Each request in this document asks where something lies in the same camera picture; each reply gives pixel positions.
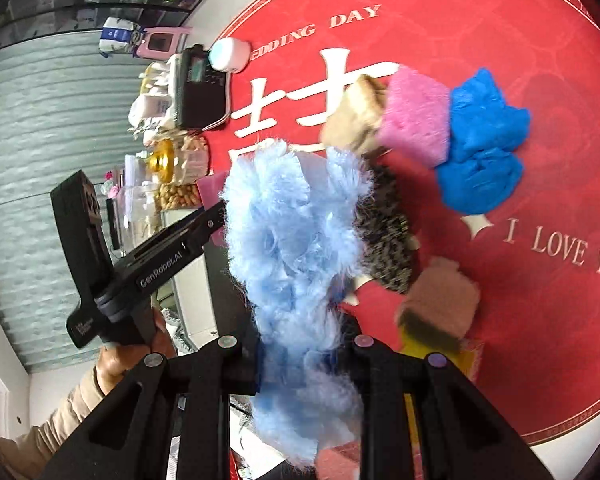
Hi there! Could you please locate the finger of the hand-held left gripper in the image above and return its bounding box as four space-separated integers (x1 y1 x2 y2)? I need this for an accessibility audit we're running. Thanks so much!
145 199 228 261

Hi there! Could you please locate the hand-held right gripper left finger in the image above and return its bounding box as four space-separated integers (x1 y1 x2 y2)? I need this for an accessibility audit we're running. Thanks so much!
39 334 260 480

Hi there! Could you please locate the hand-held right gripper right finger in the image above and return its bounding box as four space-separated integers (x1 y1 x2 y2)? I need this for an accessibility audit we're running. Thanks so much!
351 334 557 480

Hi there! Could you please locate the light blue fluffy cloth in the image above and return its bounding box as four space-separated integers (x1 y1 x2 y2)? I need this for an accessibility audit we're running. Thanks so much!
221 141 374 468

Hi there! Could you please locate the person's left hand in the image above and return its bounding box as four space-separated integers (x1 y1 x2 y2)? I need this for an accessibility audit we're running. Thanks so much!
97 305 178 396

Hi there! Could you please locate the jar of peanuts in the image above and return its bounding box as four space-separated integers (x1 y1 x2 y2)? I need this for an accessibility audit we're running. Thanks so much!
157 182 204 211

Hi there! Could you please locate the pink card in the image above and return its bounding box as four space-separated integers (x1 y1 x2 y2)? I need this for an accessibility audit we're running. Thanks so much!
196 171 230 209

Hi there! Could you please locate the clear snack jar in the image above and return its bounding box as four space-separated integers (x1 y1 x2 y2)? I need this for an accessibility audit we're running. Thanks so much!
172 132 211 184

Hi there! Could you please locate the gold ornament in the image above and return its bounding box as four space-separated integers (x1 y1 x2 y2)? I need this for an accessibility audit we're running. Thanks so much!
147 139 176 184

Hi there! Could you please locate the brown cloth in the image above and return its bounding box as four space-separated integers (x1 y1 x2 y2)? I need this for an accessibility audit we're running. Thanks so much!
396 256 481 354

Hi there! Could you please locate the black radio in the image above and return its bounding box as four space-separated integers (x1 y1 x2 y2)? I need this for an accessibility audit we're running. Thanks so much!
172 45 232 132

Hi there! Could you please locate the white plastic snack bag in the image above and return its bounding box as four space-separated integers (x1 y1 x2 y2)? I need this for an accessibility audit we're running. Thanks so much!
128 62 181 134

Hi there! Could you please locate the grey roller shutter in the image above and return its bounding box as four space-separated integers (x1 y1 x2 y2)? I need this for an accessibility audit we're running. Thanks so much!
0 30 148 376

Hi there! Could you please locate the speckled grey black cloth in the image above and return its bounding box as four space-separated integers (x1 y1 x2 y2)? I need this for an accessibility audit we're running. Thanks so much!
352 152 422 295

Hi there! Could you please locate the red round printed mat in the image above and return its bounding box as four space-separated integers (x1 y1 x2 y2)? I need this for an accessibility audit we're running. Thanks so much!
200 0 600 448

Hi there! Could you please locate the white round device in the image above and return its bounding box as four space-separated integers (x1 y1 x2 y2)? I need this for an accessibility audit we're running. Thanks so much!
208 38 251 74

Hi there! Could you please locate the beige cloth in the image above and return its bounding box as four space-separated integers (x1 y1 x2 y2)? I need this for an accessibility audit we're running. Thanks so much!
320 74 392 157

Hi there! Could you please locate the pink device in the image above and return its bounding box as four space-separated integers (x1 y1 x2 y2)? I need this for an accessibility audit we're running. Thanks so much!
136 26 193 59

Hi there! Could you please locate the white bag with blue print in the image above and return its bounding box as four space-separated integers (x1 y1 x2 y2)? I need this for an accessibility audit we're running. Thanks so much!
99 16 144 56

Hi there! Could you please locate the pink towel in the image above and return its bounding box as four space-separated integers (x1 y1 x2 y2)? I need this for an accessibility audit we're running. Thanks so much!
377 66 452 169

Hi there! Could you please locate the glass display cabinet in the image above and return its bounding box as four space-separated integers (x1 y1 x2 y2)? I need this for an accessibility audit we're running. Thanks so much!
0 0 217 52

